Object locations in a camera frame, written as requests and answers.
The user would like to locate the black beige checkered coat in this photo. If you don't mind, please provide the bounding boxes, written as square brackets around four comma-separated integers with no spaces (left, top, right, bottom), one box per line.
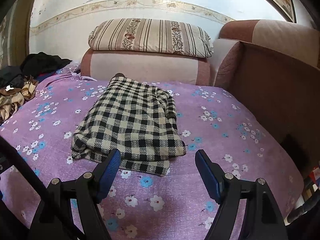
[71,74,187,177]

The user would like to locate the black clothes pile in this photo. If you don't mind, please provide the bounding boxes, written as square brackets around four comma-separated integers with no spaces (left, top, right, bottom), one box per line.
[1,52,71,88]

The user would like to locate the brown wooden side panel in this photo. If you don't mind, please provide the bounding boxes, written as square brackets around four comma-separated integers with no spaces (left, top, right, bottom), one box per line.
[228,42,319,177]

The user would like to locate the purple floral bed sheet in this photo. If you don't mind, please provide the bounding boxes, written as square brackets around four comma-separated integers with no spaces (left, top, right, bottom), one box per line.
[1,75,303,239]

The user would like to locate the ornate wooden wardrobe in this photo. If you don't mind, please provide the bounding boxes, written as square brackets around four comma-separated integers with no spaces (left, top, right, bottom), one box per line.
[1,0,35,68]

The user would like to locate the striped beige pillow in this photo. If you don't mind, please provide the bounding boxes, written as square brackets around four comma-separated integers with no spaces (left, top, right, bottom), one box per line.
[88,18,213,59]

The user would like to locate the brown beige patterned garment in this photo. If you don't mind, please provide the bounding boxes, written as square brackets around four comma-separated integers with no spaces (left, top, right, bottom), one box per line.
[1,76,39,124]

